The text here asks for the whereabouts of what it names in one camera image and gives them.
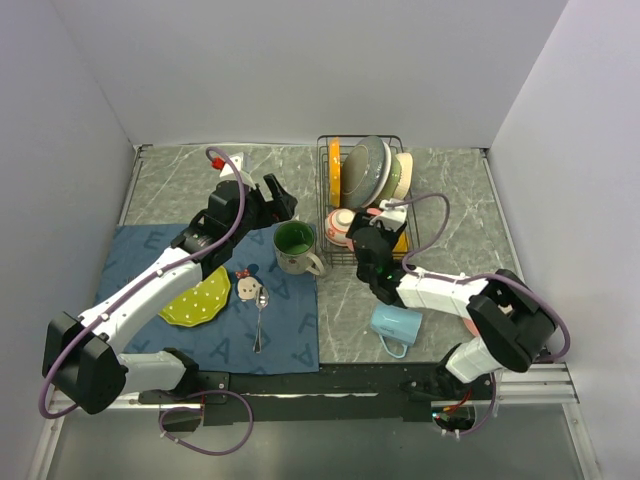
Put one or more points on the black wire dish rack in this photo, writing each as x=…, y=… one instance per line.
x=341, y=256

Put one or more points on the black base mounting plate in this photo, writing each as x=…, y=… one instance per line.
x=337, y=391

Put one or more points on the cream square cartoon dish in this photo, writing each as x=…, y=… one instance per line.
x=406, y=163

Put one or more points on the orange bowl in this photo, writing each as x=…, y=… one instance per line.
x=402, y=245

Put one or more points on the green square panda dish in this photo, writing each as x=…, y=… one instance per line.
x=392, y=181

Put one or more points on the green polka dot plate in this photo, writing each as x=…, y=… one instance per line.
x=200, y=304

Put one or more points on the aluminium rail frame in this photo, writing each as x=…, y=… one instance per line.
x=541, y=384

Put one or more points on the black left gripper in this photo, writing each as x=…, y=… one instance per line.
x=283, y=203

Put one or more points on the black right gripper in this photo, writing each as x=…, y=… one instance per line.
x=362, y=219

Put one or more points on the orange polka dot plate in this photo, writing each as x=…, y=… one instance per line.
x=334, y=172

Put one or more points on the teal rim white plate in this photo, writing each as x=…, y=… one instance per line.
x=386, y=170

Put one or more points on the blue floral plate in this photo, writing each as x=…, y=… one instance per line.
x=361, y=171

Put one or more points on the red white patterned dish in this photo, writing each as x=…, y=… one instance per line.
x=337, y=225

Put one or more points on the green-inside floral mug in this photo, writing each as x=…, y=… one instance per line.
x=294, y=244

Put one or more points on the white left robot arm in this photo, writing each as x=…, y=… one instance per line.
x=84, y=356

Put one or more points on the silver spoon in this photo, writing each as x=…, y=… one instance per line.
x=261, y=302

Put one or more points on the pink plastic cup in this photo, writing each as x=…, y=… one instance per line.
x=361, y=221

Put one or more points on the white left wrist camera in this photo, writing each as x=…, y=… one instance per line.
x=242, y=164

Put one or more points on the pink white round plate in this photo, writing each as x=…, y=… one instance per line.
x=471, y=327

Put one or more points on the blue letter-print cloth mat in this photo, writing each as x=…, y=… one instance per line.
x=289, y=323

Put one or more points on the cartoon mouse spoon rest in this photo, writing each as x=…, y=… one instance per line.
x=246, y=282

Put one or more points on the light blue mug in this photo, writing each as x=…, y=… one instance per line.
x=396, y=324

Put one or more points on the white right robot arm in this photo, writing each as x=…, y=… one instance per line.
x=513, y=323

